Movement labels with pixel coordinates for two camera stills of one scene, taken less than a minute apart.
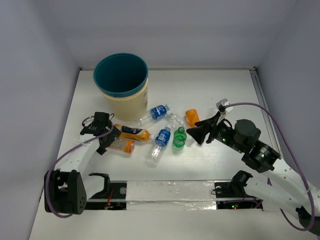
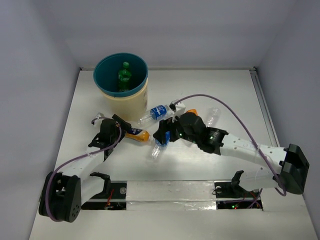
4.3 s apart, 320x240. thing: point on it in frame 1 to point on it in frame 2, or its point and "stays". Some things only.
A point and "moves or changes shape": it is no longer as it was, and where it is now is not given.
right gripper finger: [199, 134] to [165, 125]
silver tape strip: [170, 195] stays
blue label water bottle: [162, 138] stays
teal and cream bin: [122, 79] stays
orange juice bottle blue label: [135, 133] stays
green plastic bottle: [179, 137] moves or changes shape
